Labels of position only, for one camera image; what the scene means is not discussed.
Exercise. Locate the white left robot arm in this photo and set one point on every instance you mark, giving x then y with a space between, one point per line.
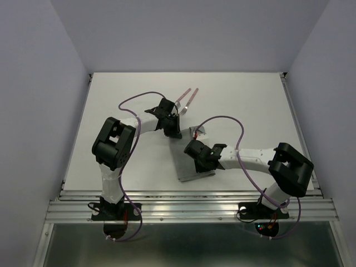
112 147

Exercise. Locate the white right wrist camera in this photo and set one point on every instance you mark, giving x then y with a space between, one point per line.
202 137

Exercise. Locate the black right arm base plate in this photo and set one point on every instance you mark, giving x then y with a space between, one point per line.
256 211

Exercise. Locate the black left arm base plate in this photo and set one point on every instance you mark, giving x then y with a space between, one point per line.
122 212

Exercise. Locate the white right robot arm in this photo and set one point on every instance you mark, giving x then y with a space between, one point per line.
290 169

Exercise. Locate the pink handled fork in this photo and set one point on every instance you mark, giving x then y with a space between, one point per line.
186 107

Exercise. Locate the aluminium mounting rail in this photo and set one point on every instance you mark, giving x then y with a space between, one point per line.
186 206

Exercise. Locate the pink handled knife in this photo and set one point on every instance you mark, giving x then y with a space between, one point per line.
178 101

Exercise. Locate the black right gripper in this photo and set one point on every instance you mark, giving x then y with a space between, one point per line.
199 168

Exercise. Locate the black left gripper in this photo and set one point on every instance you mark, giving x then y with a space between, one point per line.
176 132

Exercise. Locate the grey cloth napkin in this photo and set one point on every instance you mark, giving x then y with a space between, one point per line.
185 166

